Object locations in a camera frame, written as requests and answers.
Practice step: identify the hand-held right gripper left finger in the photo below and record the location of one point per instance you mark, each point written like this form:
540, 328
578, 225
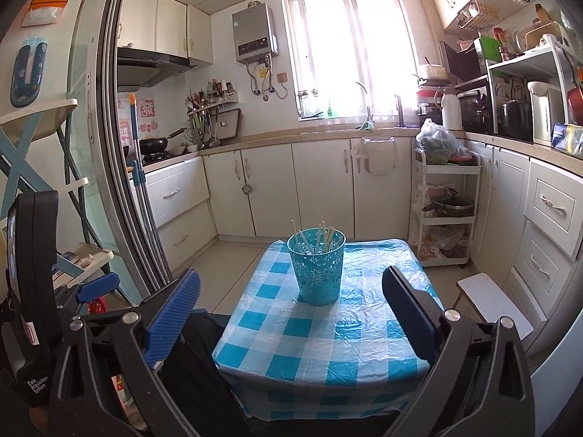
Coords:
175, 314

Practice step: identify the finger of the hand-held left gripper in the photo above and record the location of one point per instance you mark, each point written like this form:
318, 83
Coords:
98, 286

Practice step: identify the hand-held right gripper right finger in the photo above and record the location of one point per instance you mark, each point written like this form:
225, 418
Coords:
407, 314

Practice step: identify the teal perforated plastic bin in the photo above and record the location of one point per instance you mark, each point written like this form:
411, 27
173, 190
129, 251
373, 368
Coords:
316, 277

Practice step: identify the bunch of bamboo chopsticks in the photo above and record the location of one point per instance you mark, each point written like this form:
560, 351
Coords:
299, 230

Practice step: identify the red patterned bag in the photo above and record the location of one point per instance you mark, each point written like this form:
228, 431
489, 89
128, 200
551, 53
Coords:
96, 306

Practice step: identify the white stool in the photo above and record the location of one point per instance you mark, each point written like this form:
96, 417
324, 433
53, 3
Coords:
492, 300

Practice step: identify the blue white checkered tablecloth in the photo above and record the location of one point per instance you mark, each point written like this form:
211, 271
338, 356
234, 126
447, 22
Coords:
296, 327

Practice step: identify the dark lidded pot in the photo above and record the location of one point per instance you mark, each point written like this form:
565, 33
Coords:
451, 207

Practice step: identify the cream drawer cabinet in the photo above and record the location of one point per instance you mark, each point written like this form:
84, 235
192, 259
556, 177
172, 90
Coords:
173, 191

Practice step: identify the white rolling cart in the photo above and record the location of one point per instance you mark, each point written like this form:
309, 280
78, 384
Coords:
448, 170

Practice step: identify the cream panelled base cabinets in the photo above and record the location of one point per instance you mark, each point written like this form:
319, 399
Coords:
505, 200

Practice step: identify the black frying pan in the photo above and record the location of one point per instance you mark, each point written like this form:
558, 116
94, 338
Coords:
155, 145

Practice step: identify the white door-hung bag holder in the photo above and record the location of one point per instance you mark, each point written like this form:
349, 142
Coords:
378, 159

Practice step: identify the blue cream shelf rack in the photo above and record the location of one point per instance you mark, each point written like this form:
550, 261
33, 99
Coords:
41, 120

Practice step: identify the blue orange mop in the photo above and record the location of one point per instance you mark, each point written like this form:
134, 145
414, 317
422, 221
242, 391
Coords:
133, 123

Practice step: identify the plastic bag of vegetables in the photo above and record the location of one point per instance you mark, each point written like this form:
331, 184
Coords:
437, 145

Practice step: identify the blue hanging package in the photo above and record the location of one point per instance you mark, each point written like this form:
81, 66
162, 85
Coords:
27, 86

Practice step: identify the hanging baking tray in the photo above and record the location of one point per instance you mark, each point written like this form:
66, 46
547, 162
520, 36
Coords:
230, 124

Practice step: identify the dark sink faucet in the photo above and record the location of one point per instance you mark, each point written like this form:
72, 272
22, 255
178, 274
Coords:
400, 109

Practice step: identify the white thermos jug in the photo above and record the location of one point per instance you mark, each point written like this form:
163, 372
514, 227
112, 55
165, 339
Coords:
452, 111

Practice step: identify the black toaster oven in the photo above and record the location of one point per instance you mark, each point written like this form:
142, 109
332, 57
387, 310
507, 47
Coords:
476, 114

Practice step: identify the black cooking pot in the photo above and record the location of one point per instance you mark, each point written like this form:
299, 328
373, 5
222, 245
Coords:
514, 118

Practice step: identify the black range hood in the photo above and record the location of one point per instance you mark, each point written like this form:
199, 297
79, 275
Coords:
150, 66

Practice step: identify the blue box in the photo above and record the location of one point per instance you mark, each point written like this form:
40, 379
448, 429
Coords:
564, 139

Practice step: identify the white cooking pot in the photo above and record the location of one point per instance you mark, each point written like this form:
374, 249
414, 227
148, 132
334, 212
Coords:
432, 72

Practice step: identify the white electric water boiler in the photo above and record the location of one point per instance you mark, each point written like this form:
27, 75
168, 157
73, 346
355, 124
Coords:
544, 109

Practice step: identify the black microwave oven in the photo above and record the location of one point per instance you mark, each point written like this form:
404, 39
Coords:
464, 61

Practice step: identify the kitchen window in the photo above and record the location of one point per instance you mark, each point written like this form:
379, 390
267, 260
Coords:
350, 54

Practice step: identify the white counter shelf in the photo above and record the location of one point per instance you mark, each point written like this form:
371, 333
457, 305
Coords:
524, 64

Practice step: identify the green cutting board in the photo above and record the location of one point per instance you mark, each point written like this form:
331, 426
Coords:
491, 48

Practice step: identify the silver gas water heater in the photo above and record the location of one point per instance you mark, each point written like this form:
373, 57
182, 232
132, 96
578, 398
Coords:
253, 32

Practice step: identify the silver sliding door frame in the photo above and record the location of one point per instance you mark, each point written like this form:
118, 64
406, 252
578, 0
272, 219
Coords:
111, 154

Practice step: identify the pink wall sticker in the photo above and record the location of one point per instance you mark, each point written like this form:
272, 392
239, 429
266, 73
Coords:
148, 109

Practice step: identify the wall utensil rack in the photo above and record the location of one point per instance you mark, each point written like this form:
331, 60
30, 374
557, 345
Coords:
200, 114

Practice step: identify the wall socket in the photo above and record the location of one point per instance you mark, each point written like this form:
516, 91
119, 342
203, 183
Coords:
282, 77

